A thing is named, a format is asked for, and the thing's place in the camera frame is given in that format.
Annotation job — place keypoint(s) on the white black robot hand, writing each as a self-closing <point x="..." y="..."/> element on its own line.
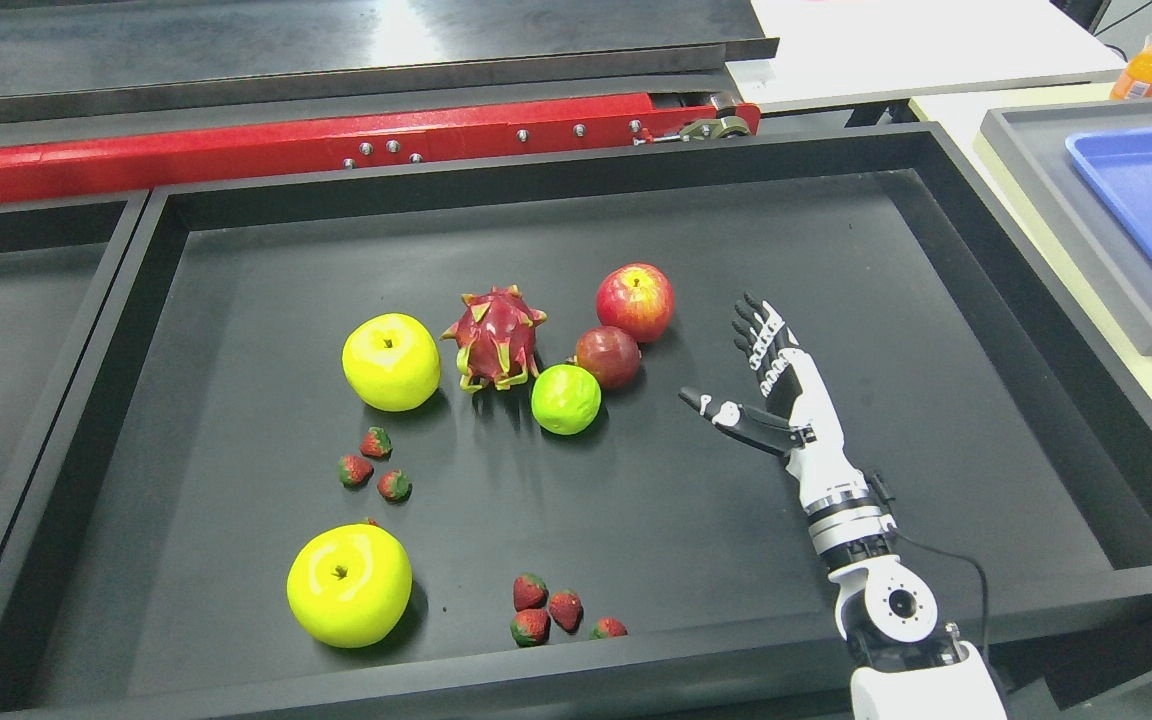
<point x="796" y="421"/>

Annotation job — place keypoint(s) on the green apple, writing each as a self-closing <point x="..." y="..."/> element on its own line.
<point x="565" y="399"/>

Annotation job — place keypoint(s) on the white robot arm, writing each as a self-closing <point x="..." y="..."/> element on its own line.
<point x="909" y="663"/>

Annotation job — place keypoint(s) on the dark red apple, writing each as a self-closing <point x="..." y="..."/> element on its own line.
<point x="610" y="354"/>

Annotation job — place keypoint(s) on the yellow apple upper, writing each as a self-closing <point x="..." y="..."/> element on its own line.
<point x="392" y="362"/>

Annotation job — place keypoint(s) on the yellow apple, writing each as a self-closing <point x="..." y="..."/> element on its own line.
<point x="392" y="362"/>
<point x="349" y="586"/>

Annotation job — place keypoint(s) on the yellow apple lower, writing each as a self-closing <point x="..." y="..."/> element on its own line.
<point x="349" y="586"/>

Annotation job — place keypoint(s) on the strawberry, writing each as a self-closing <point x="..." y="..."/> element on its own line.
<point x="354" y="470"/>
<point x="607" y="627"/>
<point x="529" y="591"/>
<point x="530" y="627"/>
<point x="566" y="610"/>
<point x="375" y="443"/>
<point x="394" y="486"/>

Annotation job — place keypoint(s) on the dragon fruit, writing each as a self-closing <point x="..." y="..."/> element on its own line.
<point x="495" y="339"/>

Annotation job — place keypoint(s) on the grey tray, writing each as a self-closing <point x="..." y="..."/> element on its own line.
<point x="1031" y="142"/>

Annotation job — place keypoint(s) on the red metal beam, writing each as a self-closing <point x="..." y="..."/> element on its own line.
<point x="36" y="171"/>

